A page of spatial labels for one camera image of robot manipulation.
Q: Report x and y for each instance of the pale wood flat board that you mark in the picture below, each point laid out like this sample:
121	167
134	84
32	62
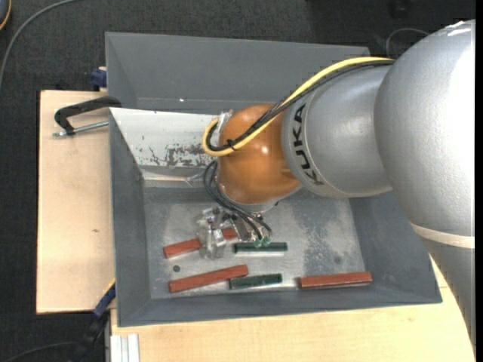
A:
71	209

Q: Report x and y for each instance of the dark green flat block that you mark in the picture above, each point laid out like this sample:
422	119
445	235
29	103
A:
256	281
275	247

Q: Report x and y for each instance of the red-brown flat block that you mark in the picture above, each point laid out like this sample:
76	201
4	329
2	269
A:
181	248
207	278
335	280

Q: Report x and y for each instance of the grey metal bin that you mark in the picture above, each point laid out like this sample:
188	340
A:
188	70

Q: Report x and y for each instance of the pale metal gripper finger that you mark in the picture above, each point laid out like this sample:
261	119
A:
217	245
208	220

